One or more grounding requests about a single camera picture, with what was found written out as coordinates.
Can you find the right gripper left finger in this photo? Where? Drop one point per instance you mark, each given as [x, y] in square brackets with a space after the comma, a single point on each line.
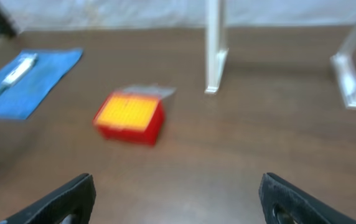
[69, 199]

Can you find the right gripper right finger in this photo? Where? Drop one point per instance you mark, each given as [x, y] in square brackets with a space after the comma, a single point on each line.
[287, 199]

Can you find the white pipette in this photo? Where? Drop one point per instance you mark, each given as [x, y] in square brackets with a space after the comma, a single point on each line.
[19, 70]

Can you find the red and yellow tip box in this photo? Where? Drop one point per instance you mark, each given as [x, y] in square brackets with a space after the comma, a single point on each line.
[128, 115]

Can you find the blue cloth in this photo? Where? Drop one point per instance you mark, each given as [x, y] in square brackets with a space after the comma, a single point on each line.
[41, 84]

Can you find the white and blue stand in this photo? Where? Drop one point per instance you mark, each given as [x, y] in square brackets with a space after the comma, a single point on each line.
[215, 46]

